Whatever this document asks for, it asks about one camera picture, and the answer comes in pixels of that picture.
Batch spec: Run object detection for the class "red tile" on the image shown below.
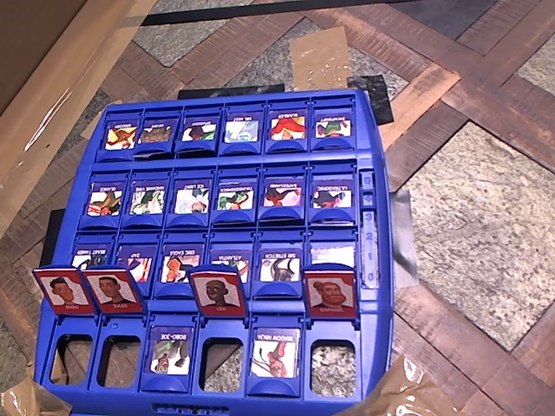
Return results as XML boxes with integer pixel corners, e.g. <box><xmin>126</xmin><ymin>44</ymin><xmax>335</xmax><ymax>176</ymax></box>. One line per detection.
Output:
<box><xmin>188</xmin><ymin>264</ymin><xmax>251</xmax><ymax>322</ymax></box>
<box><xmin>82</xmin><ymin>266</ymin><xmax>147</xmax><ymax>317</ymax></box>
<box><xmin>32</xmin><ymin>264</ymin><xmax>97</xmax><ymax>318</ymax></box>
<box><xmin>303</xmin><ymin>263</ymin><xmax>362</xmax><ymax>324</ymax></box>

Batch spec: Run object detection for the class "blue Safeguard character card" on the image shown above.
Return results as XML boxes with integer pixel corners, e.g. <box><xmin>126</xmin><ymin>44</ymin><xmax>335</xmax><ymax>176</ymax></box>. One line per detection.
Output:
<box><xmin>258</xmin><ymin>166</ymin><xmax>307</xmax><ymax>223</ymax></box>

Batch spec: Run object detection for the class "blue Ultrasonic character card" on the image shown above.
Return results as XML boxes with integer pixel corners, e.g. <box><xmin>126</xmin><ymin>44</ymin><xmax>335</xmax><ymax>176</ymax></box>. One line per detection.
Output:
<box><xmin>308</xmin><ymin>165</ymin><xmax>357</xmax><ymax>224</ymax></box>

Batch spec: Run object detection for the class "flip tile Sir Stretch card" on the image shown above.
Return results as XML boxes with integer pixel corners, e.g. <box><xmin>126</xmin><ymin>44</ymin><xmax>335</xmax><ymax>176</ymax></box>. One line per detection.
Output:
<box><xmin>251</xmin><ymin>233</ymin><xmax>305</xmax><ymax>300</ymax></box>

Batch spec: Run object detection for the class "flip tile Atlanta card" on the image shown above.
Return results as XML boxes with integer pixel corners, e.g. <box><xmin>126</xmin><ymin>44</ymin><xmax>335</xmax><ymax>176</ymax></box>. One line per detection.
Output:
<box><xmin>206</xmin><ymin>235</ymin><xmax>255</xmax><ymax>296</ymax></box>

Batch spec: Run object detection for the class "flip tile faded pale card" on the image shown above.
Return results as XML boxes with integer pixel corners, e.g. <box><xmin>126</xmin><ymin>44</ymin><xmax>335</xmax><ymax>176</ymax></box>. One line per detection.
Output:
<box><xmin>306</xmin><ymin>231</ymin><xmax>359</xmax><ymax>272</ymax></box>

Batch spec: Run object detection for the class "flip tile Bubbles card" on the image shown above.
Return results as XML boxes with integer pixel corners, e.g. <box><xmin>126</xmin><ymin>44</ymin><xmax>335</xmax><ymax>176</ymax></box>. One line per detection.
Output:
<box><xmin>264</xmin><ymin>103</ymin><xmax>310</xmax><ymax>154</ymax></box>

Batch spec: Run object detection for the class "flip tile Mr Mist card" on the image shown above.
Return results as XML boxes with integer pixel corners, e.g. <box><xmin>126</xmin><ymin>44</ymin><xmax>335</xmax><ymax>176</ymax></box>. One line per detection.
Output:
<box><xmin>219</xmin><ymin>105</ymin><xmax>266</xmax><ymax>156</ymax></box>

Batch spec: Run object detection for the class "flip tile Upright card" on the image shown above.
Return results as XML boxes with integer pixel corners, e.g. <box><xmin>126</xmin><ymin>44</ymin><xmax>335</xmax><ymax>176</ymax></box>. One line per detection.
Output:
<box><xmin>175</xmin><ymin>107</ymin><xmax>222</xmax><ymax>156</ymax></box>

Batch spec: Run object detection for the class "blue Eric Eagle character card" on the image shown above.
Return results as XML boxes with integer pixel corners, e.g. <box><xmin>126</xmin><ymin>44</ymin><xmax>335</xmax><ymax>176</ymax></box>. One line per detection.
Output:
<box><xmin>153</xmin><ymin>236</ymin><xmax>207</xmax><ymax>300</ymax></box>

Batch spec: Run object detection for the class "flip tile Gelos card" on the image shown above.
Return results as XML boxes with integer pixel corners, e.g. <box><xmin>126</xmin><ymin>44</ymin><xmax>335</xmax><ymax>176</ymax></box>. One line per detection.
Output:
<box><xmin>134</xmin><ymin>108</ymin><xmax>181</xmax><ymax>158</ymax></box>

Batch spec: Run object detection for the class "blue Zap character card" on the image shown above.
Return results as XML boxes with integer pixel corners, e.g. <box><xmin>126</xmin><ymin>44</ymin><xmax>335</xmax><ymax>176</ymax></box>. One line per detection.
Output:
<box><xmin>113</xmin><ymin>236</ymin><xmax>161</xmax><ymax>298</ymax></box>

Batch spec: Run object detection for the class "flip tile Shadow Ninja card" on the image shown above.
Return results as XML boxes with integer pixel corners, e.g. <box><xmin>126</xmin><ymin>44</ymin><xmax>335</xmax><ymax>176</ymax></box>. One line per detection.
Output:
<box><xmin>245</xmin><ymin>318</ymin><xmax>305</xmax><ymax>398</ymax></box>

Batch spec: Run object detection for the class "flip tile Whoosh card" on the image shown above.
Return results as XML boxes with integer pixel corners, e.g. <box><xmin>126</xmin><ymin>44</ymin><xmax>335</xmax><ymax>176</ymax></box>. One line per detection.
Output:
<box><xmin>95</xmin><ymin>111</ymin><xmax>142</xmax><ymax>163</ymax></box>

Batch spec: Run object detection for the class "flip tile Robo-Joe card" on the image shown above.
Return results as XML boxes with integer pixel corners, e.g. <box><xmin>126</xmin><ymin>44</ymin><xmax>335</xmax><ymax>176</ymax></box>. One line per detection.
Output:
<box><xmin>139</xmin><ymin>318</ymin><xmax>197</xmax><ymax>393</ymax></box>

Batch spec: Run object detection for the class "blue Beast Tamer character card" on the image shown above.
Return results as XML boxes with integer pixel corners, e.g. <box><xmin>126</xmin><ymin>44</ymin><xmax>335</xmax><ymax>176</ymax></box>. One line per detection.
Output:
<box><xmin>68</xmin><ymin>236</ymin><xmax>115</xmax><ymax>270</ymax></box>

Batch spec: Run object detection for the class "short black tape strip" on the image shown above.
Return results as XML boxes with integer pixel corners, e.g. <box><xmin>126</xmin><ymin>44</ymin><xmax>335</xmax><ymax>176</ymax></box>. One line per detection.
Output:
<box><xmin>177</xmin><ymin>84</ymin><xmax>286</xmax><ymax>101</ymax></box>

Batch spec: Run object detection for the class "silver grey tape patch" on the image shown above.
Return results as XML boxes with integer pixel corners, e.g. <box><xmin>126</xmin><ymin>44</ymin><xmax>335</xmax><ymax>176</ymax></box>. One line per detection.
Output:
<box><xmin>388</xmin><ymin>188</ymin><xmax>421</xmax><ymax>289</ymax></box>

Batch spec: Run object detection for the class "blue plastic guessing game board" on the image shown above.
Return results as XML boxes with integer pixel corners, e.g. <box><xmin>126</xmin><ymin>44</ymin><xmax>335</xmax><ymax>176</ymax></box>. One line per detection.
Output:
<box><xmin>33</xmin><ymin>88</ymin><xmax>396</xmax><ymax>416</ymax></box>

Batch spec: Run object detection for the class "wide black tape patch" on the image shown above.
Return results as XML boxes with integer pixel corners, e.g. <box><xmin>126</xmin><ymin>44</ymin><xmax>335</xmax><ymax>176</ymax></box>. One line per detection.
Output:
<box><xmin>346</xmin><ymin>74</ymin><xmax>396</xmax><ymax>126</ymax></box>

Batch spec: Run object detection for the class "square brown tape patch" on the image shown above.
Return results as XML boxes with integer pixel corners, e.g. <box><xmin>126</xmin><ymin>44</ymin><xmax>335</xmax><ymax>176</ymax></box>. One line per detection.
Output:
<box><xmin>289</xmin><ymin>25</ymin><xmax>353</xmax><ymax>91</ymax></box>

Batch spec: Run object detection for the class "long thin black tape strip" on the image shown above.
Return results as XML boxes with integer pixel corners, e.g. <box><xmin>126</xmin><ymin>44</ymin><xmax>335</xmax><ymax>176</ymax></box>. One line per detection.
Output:
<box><xmin>140</xmin><ymin>0</ymin><xmax>411</xmax><ymax>27</ymax></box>

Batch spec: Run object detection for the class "narrow brown tape piece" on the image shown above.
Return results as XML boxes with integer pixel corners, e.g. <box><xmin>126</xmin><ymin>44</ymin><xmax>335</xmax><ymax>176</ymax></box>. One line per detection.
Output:
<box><xmin>80</xmin><ymin>99</ymin><xmax>123</xmax><ymax>140</ymax></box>

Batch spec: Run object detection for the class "large crumpled brown tape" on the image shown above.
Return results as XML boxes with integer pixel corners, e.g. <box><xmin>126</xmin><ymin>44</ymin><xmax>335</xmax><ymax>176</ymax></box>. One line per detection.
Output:
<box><xmin>342</xmin><ymin>354</ymin><xmax>466</xmax><ymax>416</ymax></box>

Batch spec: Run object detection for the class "dark black tape patch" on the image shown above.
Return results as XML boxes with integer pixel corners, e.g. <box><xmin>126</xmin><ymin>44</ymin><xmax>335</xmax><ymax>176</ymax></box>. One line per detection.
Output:
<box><xmin>38</xmin><ymin>209</ymin><xmax>67</xmax><ymax>268</ymax></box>

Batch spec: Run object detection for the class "brown cardboard box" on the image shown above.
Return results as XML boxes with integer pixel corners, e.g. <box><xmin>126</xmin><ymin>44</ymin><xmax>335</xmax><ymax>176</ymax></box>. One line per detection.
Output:
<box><xmin>0</xmin><ymin>0</ymin><xmax>158</xmax><ymax>239</ymax></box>

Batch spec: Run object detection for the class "small crumpled brown tape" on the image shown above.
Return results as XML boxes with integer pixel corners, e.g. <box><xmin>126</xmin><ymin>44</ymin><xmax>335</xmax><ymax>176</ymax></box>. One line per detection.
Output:
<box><xmin>0</xmin><ymin>359</ymin><xmax>74</xmax><ymax>416</ymax></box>

